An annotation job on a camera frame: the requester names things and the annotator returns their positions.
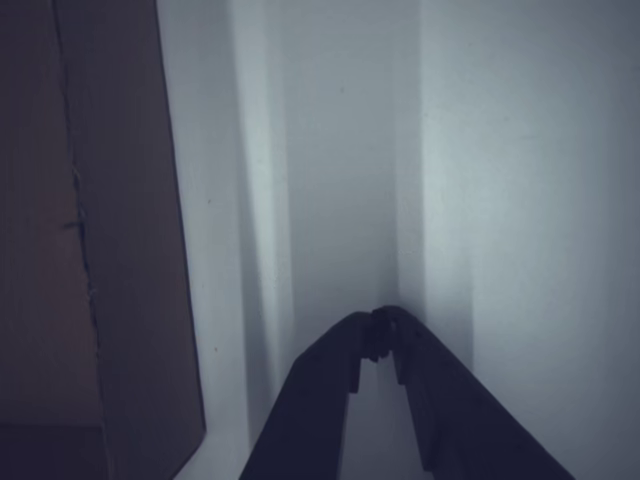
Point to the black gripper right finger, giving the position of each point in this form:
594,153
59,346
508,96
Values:
450,410

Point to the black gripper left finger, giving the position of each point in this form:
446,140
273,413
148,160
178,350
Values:
310,410

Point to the open brown cardboard box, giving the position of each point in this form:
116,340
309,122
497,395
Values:
115,225

